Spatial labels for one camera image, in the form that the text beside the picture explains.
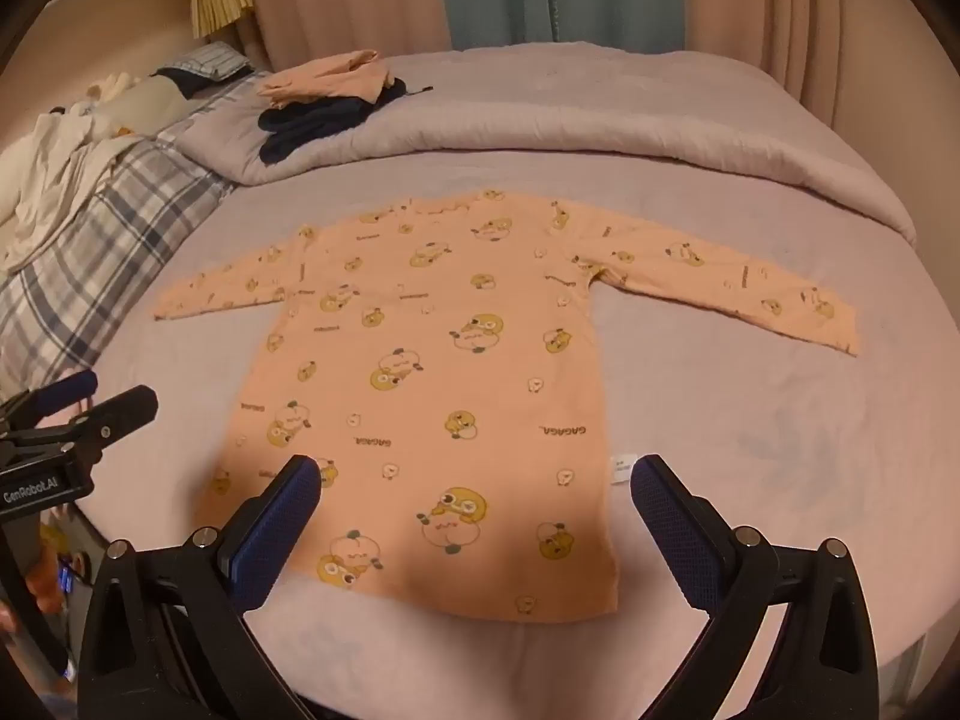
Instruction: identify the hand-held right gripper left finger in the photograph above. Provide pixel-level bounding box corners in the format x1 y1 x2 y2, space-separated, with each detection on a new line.
77 454 323 720

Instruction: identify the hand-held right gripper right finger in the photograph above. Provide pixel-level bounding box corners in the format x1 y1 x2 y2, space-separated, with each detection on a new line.
628 453 880 720

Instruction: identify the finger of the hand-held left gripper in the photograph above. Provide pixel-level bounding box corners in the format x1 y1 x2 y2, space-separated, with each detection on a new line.
0 369 99 428
41 385 159 460

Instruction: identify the orange cartoon print shirt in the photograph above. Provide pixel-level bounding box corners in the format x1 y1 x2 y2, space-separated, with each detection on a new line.
154 191 860 623

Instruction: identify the pink bed sheet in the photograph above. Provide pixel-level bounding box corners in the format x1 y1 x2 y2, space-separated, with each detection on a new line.
67 157 960 720

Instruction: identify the plaid blanket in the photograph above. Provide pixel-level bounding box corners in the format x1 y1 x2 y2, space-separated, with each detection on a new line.
0 75 241 398

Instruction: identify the white crumpled cloth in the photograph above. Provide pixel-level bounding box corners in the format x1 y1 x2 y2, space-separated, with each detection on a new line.
0 109 140 275

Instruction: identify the pale green pillow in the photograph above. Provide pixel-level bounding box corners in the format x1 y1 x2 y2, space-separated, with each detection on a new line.
88 79 192 137

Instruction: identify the dark navy garment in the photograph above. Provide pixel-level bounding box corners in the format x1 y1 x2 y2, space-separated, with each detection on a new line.
259 77 434 166

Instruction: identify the striped pillow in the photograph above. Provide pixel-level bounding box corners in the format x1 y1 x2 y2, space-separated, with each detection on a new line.
154 41 256 83

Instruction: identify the white headboard shelf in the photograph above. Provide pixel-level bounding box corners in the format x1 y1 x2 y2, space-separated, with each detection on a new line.
41 0 235 61

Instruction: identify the folded orange garment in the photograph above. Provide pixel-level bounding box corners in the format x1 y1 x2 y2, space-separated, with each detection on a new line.
256 49 391 107

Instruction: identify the pale pink duvet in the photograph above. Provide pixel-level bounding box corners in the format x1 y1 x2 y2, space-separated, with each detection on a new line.
176 45 920 245

